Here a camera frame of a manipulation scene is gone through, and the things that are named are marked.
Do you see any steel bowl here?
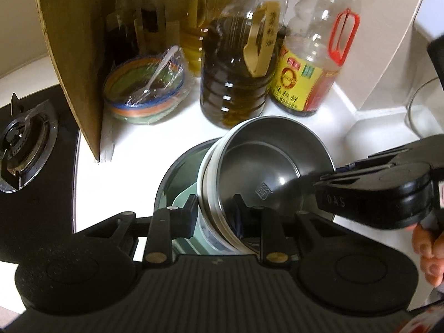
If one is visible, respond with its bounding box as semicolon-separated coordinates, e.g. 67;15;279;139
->
218;116;334;247

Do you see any glass lid with black handle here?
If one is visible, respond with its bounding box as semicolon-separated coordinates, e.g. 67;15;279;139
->
404;35;444;139

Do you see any large dark oil bottle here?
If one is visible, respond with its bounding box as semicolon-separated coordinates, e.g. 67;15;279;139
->
199;0;290;129

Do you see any brown cardboard panel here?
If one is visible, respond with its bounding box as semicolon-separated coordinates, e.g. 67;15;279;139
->
33;0;115;163

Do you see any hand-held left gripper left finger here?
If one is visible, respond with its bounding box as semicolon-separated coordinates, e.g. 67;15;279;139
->
83;194;200;268

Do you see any black-capped small bottle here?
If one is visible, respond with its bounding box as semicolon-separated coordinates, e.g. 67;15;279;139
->
137;0;167;54

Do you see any large steel plate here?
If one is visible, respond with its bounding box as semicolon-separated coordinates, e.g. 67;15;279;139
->
153;138;223;216

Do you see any red white patterned cloth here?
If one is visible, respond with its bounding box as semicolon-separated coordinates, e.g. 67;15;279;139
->
404;298;444;333

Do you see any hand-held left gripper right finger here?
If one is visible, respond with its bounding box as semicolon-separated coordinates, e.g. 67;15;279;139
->
233;195;347;268

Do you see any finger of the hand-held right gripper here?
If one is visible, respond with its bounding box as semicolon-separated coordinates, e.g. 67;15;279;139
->
312;167;396;186
335;147;412;175

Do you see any white plastic spoon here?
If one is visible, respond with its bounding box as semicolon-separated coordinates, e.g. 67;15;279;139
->
128;46;181;100

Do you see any red-handled vinegar bottle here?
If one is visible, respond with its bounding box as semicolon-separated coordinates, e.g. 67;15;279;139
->
271;0;362;118

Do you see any colourful bowl with plastic wrap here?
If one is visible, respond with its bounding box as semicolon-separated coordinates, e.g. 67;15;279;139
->
102;46;193;125

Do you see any dark sauce bottle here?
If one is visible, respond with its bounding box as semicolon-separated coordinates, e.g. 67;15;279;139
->
104;0;141;65

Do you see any gas stove burner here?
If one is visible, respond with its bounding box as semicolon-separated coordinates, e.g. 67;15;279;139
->
0;85;82;247

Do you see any person's right hand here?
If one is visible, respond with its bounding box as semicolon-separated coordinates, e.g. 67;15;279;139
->
412;224;444;287

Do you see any yellow oil bottle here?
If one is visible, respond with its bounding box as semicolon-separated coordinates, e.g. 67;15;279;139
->
178;0;212;77

